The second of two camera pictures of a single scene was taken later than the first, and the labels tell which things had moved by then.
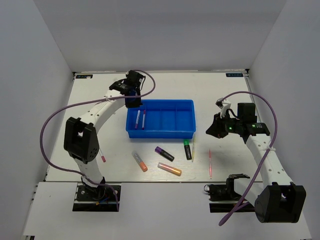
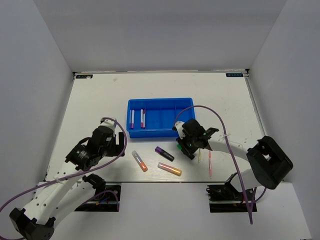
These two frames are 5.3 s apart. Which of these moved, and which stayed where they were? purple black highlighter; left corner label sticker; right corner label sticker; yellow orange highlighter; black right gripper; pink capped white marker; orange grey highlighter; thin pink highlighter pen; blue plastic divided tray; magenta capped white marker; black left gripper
Moved: black right gripper; magenta capped white marker; pink capped white marker; black left gripper
Stayed: yellow orange highlighter; right corner label sticker; orange grey highlighter; purple black highlighter; blue plastic divided tray; left corner label sticker; thin pink highlighter pen
